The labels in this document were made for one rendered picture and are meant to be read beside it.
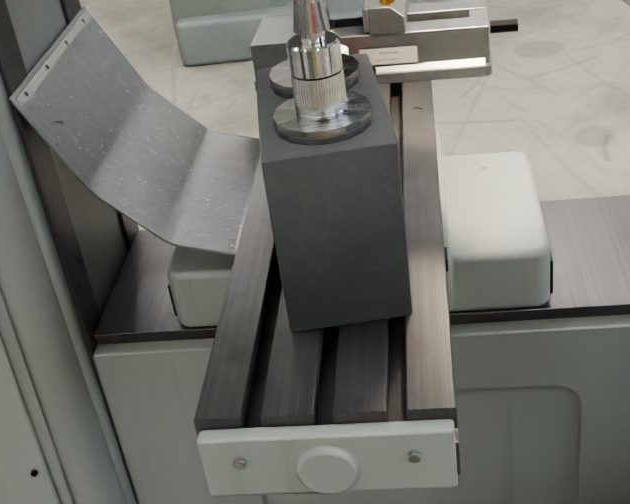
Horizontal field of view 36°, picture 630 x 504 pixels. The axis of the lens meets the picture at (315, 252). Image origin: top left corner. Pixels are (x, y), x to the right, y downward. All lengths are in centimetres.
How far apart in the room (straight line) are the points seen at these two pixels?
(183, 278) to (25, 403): 28
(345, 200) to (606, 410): 64
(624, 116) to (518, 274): 230
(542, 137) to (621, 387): 208
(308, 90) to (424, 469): 34
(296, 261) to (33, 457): 65
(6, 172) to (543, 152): 232
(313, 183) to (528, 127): 262
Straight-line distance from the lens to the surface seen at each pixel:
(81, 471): 145
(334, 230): 88
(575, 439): 143
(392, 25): 142
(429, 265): 101
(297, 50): 85
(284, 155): 85
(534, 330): 129
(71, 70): 132
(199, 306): 129
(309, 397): 87
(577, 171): 316
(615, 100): 363
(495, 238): 126
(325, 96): 86
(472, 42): 143
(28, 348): 132
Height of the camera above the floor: 151
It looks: 32 degrees down
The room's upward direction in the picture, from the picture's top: 8 degrees counter-clockwise
